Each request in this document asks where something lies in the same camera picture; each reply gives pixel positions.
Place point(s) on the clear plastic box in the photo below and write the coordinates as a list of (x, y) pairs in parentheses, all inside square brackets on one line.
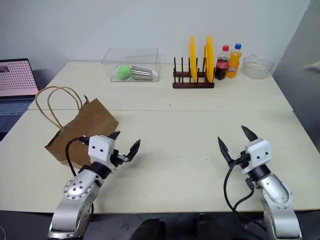
[(130, 53)]

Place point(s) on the dark wooden plate rack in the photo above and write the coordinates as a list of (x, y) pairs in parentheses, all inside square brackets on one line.
[(192, 85)]

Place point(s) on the dark rounded shape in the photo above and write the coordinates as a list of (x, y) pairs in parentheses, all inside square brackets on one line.
[(208, 227), (148, 230)]

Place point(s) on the brown paper bag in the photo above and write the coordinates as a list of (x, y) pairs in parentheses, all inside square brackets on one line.
[(95, 118)]

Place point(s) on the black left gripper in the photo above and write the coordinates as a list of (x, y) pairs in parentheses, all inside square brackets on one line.
[(120, 158)]

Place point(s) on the yellow plate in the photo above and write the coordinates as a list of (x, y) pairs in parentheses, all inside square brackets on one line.
[(192, 57), (209, 57)]

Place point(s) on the green fuzzy ball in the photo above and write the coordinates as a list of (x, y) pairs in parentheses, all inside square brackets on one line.
[(123, 72)]

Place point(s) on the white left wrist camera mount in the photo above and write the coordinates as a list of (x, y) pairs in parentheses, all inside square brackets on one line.
[(98, 148)]

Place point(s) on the open laptop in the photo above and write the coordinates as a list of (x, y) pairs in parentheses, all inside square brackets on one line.
[(15, 77)]

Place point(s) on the silver metal cup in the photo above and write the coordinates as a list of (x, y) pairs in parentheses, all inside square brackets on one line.
[(141, 72)]

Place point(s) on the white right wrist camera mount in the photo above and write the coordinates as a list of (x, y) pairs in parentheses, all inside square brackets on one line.
[(260, 153)]

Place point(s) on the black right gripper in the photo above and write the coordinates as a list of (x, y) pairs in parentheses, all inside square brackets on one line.
[(243, 159)]

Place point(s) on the clear glass bowl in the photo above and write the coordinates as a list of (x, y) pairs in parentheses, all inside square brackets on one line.
[(256, 67)]

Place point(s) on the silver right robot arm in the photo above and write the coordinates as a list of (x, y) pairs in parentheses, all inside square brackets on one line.
[(277, 197)]

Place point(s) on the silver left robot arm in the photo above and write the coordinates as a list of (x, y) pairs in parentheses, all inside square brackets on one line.
[(75, 190)]

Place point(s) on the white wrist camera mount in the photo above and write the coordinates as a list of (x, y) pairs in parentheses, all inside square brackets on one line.
[(98, 148), (260, 153)]

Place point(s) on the orange soda bottle blue cap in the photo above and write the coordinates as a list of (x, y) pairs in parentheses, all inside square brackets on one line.
[(233, 63)]

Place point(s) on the cola bottle red cap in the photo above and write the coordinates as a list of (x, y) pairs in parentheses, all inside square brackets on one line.
[(222, 65)]

